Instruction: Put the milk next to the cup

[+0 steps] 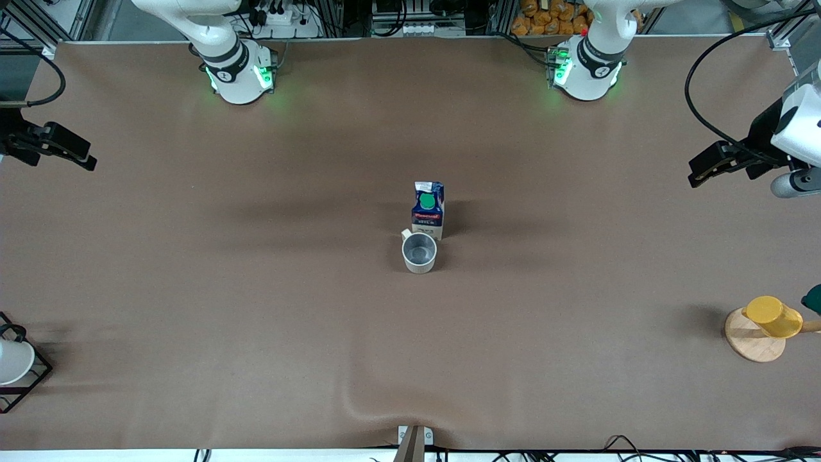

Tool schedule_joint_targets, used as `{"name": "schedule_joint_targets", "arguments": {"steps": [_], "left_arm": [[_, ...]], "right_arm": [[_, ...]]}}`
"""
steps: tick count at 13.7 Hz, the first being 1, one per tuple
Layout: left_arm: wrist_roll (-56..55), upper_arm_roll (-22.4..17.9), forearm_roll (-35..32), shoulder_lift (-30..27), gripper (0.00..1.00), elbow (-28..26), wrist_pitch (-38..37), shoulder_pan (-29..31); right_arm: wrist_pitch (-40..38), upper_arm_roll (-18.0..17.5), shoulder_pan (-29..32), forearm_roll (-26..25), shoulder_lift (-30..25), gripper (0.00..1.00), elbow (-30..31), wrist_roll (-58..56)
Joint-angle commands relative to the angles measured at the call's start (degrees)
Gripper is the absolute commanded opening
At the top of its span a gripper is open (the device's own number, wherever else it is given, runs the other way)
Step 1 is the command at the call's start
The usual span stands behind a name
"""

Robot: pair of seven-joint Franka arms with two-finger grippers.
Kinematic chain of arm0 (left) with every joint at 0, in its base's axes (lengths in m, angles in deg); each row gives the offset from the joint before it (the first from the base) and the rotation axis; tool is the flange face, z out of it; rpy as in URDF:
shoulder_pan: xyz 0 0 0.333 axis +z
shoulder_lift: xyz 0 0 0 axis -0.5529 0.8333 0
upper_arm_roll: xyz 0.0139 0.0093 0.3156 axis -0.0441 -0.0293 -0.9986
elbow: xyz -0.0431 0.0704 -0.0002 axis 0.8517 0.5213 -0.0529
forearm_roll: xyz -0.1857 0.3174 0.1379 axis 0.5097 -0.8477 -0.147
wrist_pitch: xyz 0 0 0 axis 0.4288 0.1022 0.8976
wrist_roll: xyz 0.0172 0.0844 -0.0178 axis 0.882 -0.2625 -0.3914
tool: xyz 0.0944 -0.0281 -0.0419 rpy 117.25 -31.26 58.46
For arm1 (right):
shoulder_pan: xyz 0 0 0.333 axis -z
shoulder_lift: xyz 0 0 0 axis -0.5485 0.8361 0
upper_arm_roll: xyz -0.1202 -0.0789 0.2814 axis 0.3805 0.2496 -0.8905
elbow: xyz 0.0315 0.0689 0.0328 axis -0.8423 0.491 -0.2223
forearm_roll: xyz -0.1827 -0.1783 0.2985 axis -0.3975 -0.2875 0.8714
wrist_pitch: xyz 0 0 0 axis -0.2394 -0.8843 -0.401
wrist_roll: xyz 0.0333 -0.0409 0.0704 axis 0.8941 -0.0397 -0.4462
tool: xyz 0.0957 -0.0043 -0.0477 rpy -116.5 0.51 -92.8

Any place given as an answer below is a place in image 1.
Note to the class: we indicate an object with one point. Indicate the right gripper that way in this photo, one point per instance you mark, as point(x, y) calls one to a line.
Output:
point(11, 140)

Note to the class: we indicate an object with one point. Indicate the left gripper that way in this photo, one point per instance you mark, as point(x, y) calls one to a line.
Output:
point(764, 139)

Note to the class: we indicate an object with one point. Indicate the blue milk carton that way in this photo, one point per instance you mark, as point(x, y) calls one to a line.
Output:
point(428, 215)

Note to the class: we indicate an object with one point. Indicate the cream ribbed mug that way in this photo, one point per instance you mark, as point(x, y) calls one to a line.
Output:
point(420, 264)

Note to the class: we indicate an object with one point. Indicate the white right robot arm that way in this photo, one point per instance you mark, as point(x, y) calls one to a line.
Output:
point(231, 70)

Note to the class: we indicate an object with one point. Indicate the yellow cup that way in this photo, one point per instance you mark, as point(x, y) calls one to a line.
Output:
point(773, 316)

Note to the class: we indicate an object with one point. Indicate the white cup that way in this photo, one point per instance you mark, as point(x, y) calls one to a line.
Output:
point(13, 362)

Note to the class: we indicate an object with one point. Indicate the dark green object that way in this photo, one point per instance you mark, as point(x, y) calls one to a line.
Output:
point(813, 300)

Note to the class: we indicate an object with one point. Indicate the round wooden mug stand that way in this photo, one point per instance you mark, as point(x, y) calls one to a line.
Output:
point(750, 343)

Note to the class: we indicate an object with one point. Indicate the brown table cloth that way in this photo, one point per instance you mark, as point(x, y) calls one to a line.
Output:
point(288, 160)

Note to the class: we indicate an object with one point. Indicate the orange snack bags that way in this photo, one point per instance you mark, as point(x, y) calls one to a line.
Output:
point(545, 19)

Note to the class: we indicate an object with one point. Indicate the white power strip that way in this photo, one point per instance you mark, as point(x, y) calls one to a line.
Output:
point(288, 22)

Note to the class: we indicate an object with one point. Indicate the aluminium frame profile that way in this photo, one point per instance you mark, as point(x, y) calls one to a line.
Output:
point(38, 25)
point(786, 35)

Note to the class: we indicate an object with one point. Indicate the metal table clamp bracket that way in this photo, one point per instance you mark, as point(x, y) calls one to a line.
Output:
point(414, 443)

